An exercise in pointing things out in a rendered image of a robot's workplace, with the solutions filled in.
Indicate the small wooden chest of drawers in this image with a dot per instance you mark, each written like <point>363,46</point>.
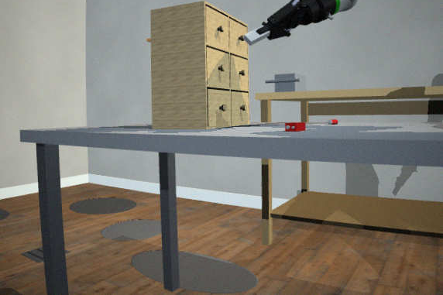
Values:
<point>179,66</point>

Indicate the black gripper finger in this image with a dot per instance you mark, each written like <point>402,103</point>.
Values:
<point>281,18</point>
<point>279,33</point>

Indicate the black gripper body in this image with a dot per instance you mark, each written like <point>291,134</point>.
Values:
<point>309,10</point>

